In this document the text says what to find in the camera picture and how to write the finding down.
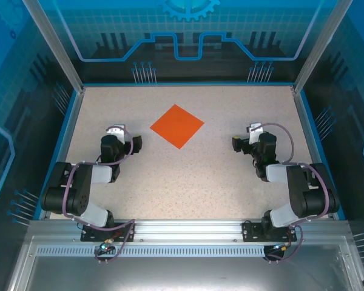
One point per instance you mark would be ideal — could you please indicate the aluminium frame post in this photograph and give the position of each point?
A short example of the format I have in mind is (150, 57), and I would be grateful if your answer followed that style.
(321, 45)
(55, 45)

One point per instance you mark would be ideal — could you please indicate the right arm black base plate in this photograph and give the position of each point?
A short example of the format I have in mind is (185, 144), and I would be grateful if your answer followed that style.
(250, 232)

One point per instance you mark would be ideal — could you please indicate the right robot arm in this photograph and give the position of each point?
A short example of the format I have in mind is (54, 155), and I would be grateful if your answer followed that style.
(297, 188)

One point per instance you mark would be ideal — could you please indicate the grey metal shelf plate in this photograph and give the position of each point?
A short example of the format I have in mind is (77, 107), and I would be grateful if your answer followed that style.
(182, 272)

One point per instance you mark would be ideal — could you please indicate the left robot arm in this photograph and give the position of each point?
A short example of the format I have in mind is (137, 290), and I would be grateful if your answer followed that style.
(79, 188)

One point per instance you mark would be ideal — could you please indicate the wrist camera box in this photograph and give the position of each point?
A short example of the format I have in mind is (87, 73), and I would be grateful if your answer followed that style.
(255, 127)
(116, 129)

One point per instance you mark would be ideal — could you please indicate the blue table edge strip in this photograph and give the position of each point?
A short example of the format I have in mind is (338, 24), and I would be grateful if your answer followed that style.
(330, 182)
(61, 136)

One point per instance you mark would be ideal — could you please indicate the orange square paper sheet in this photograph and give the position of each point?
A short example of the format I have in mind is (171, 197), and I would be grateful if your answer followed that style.
(177, 125)

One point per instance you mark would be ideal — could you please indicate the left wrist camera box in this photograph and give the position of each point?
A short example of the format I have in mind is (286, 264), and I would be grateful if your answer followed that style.
(116, 129)

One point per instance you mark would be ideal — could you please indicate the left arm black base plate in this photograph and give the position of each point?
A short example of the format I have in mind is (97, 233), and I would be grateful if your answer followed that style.
(89, 233)

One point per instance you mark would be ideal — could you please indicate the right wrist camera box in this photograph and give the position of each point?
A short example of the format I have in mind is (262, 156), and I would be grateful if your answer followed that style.
(255, 127)

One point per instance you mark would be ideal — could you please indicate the aluminium mounting rail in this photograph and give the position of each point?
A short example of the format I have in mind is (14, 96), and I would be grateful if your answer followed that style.
(188, 230)

